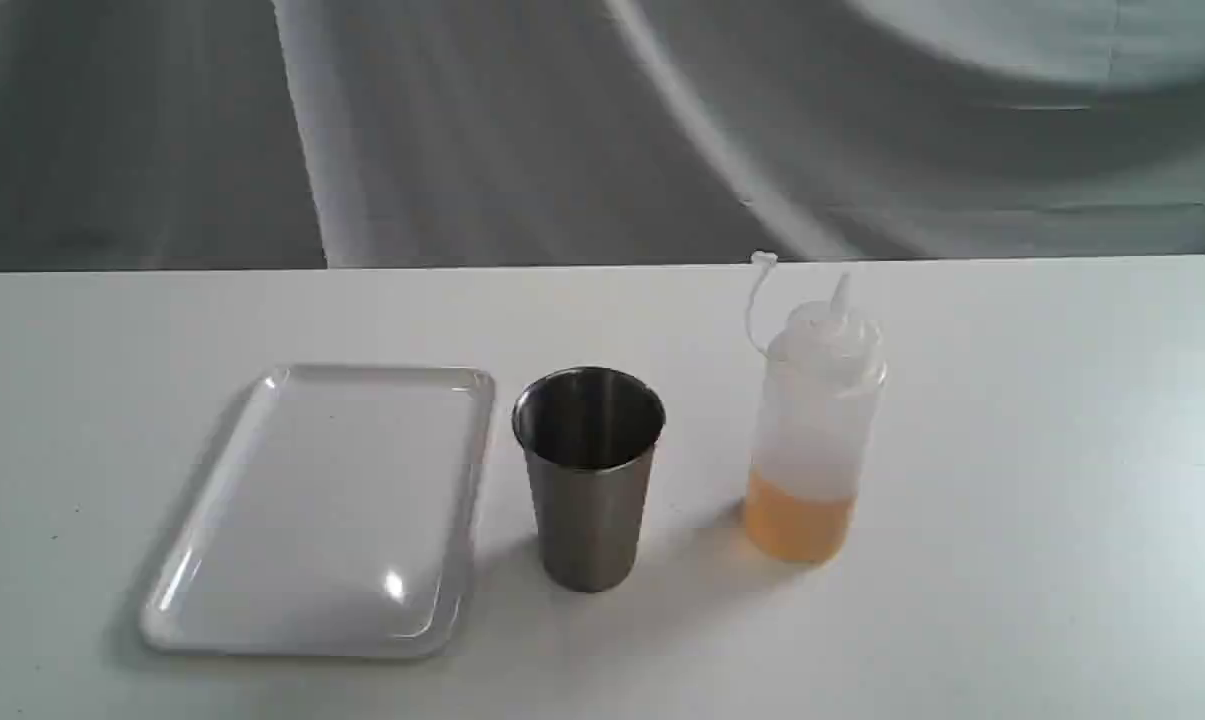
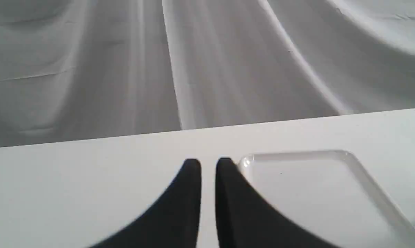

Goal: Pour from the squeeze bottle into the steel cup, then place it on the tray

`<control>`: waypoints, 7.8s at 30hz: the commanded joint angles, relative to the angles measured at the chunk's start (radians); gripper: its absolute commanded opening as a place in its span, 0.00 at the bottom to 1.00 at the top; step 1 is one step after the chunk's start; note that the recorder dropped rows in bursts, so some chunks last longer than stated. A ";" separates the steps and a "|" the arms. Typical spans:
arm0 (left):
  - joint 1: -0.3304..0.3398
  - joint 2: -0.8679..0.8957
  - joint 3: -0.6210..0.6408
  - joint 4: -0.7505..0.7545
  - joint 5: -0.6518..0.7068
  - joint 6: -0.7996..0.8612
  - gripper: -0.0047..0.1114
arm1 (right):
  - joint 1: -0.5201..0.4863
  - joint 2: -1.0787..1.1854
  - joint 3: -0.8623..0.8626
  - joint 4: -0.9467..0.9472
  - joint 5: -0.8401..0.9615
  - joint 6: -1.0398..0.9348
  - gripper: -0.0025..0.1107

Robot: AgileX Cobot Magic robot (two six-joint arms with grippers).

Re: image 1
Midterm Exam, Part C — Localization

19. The translucent squeeze bottle amber liquid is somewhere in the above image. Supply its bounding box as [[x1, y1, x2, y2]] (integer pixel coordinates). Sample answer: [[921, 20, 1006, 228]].
[[742, 250, 887, 568]]

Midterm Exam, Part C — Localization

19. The stainless steel cup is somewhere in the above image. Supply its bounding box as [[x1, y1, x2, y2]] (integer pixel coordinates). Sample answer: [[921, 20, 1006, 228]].
[[511, 366, 668, 594]]

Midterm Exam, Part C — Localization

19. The white plastic tray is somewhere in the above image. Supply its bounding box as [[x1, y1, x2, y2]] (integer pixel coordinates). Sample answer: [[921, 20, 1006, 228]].
[[137, 362, 496, 661]]

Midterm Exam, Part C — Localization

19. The grey fabric backdrop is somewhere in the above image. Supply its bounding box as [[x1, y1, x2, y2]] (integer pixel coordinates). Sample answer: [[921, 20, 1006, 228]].
[[0, 1, 1205, 272]]

